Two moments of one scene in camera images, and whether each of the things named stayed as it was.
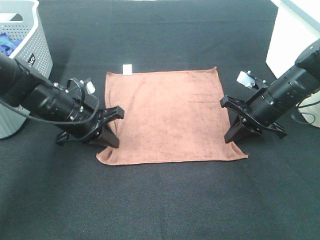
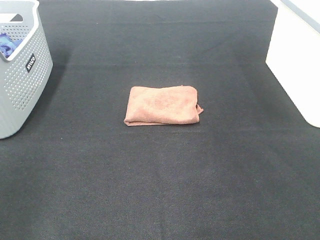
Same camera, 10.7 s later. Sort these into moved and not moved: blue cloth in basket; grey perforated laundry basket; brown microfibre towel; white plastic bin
Moved: brown microfibre towel
Not moved: grey perforated laundry basket; white plastic bin; blue cloth in basket
